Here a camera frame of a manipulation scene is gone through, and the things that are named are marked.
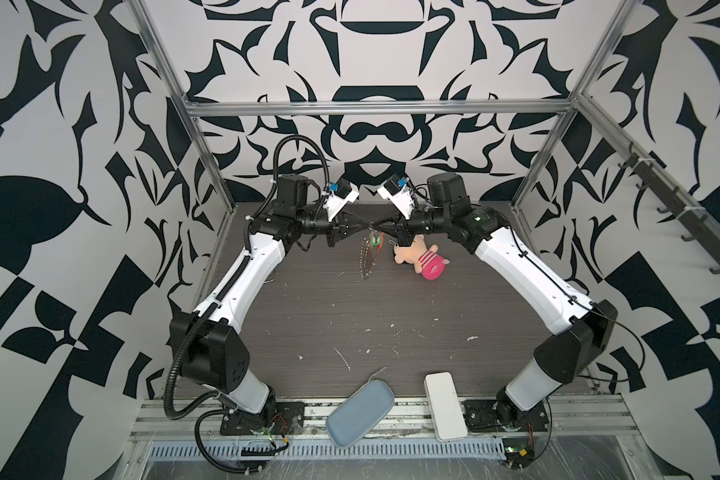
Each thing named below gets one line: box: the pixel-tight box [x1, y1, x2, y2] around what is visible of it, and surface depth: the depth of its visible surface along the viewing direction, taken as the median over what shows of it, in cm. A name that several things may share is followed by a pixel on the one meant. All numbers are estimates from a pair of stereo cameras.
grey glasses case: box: [325, 367, 395, 448], surface depth 75 cm
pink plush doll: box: [394, 235, 451, 281], surface depth 99 cm
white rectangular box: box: [424, 371, 468, 442], surface depth 74 cm
